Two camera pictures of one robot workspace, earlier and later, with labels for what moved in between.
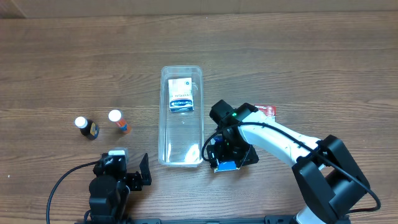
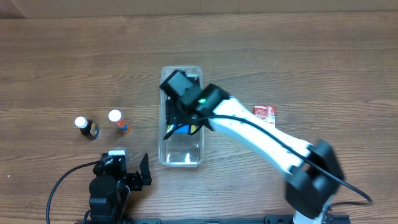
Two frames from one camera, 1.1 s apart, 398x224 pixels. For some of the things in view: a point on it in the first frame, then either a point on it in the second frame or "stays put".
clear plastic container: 181,134 stays put
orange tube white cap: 114,116 stays put
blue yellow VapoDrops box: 223,166 -> 181,129
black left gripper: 133,179 stays put
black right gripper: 252,157 -> 179,116
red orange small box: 267,110 stays put
